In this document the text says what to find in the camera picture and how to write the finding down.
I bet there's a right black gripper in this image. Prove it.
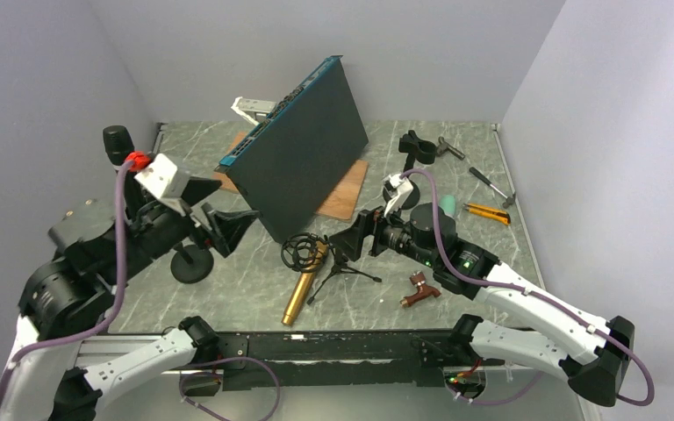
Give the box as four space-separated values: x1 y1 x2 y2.
329 195 439 268

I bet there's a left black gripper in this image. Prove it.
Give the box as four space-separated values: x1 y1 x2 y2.
107 175 261 283

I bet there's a gold microphone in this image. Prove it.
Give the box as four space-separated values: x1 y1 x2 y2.
281 235 328 326

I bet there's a black tripod shock mount stand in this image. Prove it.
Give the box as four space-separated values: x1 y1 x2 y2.
281 232 382 305

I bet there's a black stand with black microphone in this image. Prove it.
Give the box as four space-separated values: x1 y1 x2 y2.
170 243 214 284

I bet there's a teal green microphone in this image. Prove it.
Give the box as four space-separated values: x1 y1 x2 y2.
439 195 456 218

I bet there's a black round base mic stand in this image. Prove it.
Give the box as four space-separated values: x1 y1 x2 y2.
398 130 437 210

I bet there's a black microphone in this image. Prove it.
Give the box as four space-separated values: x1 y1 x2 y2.
102 125 146 219

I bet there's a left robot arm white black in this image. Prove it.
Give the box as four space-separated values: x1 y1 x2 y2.
0 175 257 420

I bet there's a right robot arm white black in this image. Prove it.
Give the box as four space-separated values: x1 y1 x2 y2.
330 203 637 407

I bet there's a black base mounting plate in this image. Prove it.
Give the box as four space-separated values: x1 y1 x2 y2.
158 330 519 390

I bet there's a yellow utility knife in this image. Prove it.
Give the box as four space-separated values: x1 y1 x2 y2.
463 203 512 225

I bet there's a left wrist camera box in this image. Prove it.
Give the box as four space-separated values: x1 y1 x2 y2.
125 151 191 217

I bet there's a white metal bracket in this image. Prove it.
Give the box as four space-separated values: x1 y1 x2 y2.
231 96 276 125

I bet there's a blue network switch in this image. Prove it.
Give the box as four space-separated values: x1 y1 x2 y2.
217 55 369 243

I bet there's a small black handled hammer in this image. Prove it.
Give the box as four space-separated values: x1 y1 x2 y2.
469 167 517 209

